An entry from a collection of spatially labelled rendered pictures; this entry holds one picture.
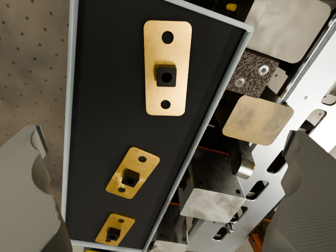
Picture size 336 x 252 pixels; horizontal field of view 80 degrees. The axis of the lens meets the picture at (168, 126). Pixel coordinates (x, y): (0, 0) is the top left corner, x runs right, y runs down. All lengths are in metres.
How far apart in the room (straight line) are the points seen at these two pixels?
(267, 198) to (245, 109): 0.35
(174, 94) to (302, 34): 0.18
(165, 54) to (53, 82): 0.62
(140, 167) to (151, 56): 0.13
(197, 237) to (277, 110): 0.50
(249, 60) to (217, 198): 0.23
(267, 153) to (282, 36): 0.28
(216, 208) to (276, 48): 0.28
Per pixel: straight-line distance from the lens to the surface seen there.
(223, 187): 0.39
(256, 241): 0.77
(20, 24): 0.76
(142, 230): 0.36
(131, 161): 0.24
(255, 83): 0.28
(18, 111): 0.89
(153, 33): 0.18
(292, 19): 0.30
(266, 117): 0.33
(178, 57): 0.18
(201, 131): 0.21
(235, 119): 0.32
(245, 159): 0.35
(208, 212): 0.41
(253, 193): 0.60
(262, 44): 0.29
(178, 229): 0.63
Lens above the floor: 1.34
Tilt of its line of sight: 57 degrees down
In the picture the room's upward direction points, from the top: 179 degrees clockwise
